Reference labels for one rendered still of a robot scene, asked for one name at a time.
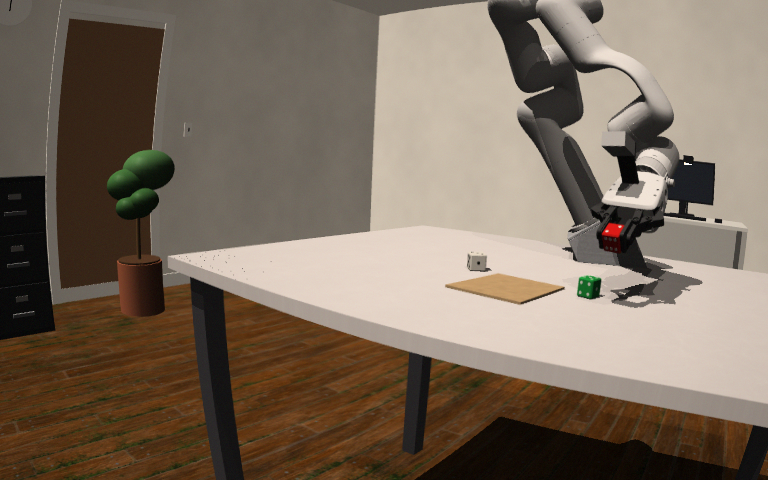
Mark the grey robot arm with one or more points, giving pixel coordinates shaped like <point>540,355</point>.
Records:
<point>544,115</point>

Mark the green die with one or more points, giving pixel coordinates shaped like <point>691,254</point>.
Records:
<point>589,287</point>

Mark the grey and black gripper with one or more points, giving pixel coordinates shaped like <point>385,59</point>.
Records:
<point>650,193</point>

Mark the red die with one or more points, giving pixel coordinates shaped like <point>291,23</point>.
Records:
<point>611,238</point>

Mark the tan mat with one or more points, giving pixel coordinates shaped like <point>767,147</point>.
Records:
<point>506,288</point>

